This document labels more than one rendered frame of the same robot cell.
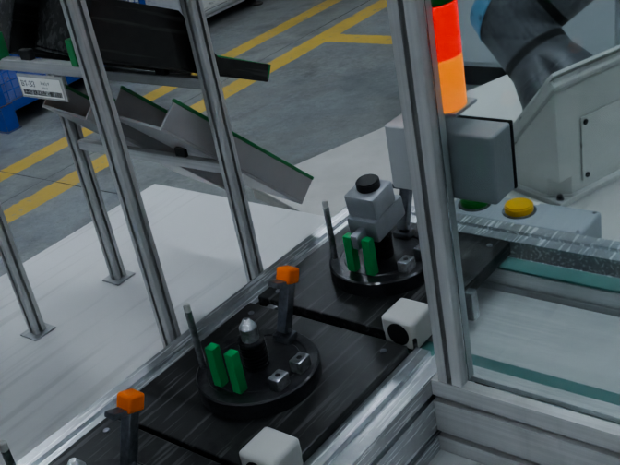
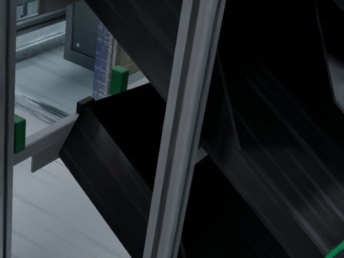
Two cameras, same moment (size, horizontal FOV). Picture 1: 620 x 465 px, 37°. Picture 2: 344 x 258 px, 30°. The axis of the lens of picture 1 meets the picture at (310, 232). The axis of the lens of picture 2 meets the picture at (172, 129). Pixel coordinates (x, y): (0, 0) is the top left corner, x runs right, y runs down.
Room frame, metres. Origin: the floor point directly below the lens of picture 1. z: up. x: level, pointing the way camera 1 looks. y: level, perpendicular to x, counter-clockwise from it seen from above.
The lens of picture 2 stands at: (1.05, -0.27, 1.62)
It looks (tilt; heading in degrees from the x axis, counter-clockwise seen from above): 30 degrees down; 76
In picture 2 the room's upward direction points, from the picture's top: 9 degrees clockwise
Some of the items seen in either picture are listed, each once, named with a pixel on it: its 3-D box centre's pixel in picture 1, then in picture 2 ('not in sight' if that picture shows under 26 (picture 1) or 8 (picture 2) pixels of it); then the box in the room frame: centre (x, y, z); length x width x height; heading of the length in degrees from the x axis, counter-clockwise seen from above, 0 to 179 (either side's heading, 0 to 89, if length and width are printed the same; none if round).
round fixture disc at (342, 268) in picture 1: (383, 261); not in sight; (1.04, -0.09, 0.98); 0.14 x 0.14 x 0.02
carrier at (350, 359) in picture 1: (252, 348); not in sight; (0.86, 0.09, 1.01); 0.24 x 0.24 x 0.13; 47
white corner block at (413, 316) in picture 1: (408, 324); not in sight; (0.91, -0.09, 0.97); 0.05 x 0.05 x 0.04; 47
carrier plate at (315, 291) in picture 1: (386, 273); not in sight; (1.04, -0.09, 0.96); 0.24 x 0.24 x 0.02; 47
